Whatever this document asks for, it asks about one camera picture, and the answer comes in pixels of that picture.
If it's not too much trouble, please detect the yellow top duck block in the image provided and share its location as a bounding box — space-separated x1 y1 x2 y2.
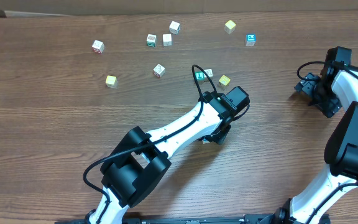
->
218 75 231 90

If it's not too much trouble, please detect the green L wooden block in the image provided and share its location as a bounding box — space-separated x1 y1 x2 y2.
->
195 72 205 84

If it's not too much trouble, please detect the plain I wooden block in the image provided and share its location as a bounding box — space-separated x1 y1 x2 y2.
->
205 69 213 78

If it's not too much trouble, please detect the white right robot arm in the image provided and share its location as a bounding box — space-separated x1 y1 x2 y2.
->
262 46 358 223

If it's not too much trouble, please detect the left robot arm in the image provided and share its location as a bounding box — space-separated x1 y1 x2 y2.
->
85 86 250 223

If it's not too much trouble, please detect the blue top turtle block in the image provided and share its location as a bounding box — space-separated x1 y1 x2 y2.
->
245 34 256 47

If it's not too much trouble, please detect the red C wooden block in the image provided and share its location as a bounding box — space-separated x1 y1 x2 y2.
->
153 63 166 78

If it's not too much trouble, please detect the yellow top far block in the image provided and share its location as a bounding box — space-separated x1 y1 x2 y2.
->
224 20 236 34

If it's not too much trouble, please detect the ice cream wooden block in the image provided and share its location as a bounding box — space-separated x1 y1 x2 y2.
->
162 34 172 47

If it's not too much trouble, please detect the dark green J wooden block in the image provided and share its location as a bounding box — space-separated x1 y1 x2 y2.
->
169 21 181 35

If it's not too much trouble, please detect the green B wooden block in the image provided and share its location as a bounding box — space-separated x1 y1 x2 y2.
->
146 34 157 47

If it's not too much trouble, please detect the yellow top left block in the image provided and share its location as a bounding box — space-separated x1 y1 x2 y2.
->
105 75 118 88

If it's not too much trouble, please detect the red U wooden block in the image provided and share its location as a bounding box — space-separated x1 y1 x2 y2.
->
92 40 105 54

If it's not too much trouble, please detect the brown cardboard backdrop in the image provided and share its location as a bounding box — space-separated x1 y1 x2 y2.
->
0 0 358 17

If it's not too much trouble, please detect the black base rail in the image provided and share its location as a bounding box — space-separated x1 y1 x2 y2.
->
54 213 331 224

